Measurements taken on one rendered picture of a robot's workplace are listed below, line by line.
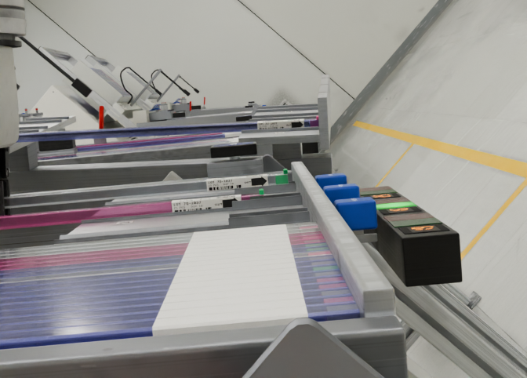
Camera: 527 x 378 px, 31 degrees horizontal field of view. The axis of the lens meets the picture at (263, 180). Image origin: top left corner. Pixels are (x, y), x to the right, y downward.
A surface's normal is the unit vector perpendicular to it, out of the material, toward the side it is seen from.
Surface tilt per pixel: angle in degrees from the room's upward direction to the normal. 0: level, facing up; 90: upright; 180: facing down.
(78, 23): 90
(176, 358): 90
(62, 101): 90
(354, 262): 45
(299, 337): 90
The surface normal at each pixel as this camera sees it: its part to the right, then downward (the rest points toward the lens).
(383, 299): 0.01, 0.09
